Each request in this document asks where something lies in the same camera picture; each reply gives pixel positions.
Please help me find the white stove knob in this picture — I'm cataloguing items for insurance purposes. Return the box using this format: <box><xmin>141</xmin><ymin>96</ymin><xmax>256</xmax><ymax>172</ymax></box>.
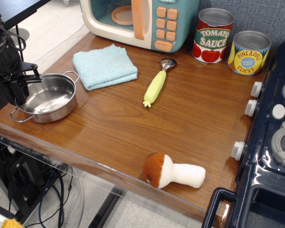
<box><xmin>251</xmin><ymin>81</ymin><xmax>263</xmax><ymax>98</ymax></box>
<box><xmin>245</xmin><ymin>100</ymin><xmax>257</xmax><ymax>117</ymax></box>
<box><xmin>231</xmin><ymin>142</ymin><xmax>245</xmax><ymax>161</ymax></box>

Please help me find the plush mushroom toy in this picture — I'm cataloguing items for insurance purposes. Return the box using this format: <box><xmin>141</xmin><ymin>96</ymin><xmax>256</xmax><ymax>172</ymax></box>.
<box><xmin>142</xmin><ymin>153</ymin><xmax>206</xmax><ymax>189</ymax></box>

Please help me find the white stove knob middle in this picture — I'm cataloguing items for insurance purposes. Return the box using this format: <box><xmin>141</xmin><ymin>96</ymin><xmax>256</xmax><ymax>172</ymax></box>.
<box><xmin>245</xmin><ymin>100</ymin><xmax>257</xmax><ymax>117</ymax></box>

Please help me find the tomato sauce can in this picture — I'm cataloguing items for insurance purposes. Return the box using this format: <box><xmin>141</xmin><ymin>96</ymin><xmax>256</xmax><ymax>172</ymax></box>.
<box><xmin>192</xmin><ymin>8</ymin><xmax>235</xmax><ymax>64</ymax></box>

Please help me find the black table leg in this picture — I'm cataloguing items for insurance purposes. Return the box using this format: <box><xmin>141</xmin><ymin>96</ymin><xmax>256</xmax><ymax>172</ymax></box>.
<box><xmin>88</xmin><ymin>193</ymin><xmax>121</xmax><ymax>228</ymax></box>

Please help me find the spoon with yellow-green handle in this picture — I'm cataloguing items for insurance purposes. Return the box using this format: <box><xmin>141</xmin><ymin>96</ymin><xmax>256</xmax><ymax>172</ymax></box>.
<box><xmin>143</xmin><ymin>58</ymin><xmax>177</xmax><ymax>107</ymax></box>

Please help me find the blue cable under table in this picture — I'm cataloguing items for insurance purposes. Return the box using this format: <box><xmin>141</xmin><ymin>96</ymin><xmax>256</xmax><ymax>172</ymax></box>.
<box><xmin>38</xmin><ymin>168</ymin><xmax>65</xmax><ymax>228</ymax></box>

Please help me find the round floor vent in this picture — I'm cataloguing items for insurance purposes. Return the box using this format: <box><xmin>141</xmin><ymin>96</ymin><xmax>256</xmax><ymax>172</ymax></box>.
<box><xmin>9</xmin><ymin>28</ymin><xmax>30</xmax><ymax>41</ymax></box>

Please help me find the toy microwave teal and cream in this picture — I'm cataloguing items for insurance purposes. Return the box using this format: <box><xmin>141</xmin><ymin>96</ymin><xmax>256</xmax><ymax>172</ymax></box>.
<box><xmin>80</xmin><ymin>0</ymin><xmax>199</xmax><ymax>53</ymax></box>

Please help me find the pineapple slices can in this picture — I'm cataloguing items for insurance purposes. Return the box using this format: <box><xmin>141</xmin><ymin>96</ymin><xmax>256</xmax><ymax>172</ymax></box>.
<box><xmin>228</xmin><ymin>30</ymin><xmax>272</xmax><ymax>76</ymax></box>

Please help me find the black desk at left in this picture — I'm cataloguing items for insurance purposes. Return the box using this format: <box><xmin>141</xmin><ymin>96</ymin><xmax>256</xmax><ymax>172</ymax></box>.
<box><xmin>0</xmin><ymin>0</ymin><xmax>50</xmax><ymax>29</ymax></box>

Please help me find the yellow object bottom left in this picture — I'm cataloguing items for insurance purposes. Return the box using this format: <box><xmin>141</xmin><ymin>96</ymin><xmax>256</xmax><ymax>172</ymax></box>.
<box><xmin>1</xmin><ymin>218</ymin><xmax>23</xmax><ymax>228</ymax></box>

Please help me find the white stove knob upper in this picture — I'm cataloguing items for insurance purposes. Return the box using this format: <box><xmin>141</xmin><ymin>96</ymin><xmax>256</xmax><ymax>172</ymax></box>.
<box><xmin>251</xmin><ymin>81</ymin><xmax>263</xmax><ymax>98</ymax></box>

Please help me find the dark blue toy stove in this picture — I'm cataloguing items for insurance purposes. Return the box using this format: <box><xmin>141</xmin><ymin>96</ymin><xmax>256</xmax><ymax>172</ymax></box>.
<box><xmin>202</xmin><ymin>42</ymin><xmax>285</xmax><ymax>228</ymax></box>

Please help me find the light blue folded cloth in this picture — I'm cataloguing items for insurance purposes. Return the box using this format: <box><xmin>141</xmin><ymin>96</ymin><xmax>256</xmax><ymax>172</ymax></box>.
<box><xmin>73</xmin><ymin>44</ymin><xmax>138</xmax><ymax>91</ymax></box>

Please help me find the stainless steel pot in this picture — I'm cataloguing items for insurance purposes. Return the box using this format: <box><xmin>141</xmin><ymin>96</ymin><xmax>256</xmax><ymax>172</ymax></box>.
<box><xmin>10</xmin><ymin>71</ymin><xmax>79</xmax><ymax>124</ymax></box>

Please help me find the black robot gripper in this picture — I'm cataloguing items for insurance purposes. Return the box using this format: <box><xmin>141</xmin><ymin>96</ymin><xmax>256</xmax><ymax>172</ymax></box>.
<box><xmin>0</xmin><ymin>15</ymin><xmax>41</xmax><ymax>105</ymax></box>

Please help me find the white stove knob lower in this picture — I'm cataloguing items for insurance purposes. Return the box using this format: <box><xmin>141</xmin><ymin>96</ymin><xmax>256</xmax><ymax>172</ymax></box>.
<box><xmin>231</xmin><ymin>142</ymin><xmax>245</xmax><ymax>161</ymax></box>

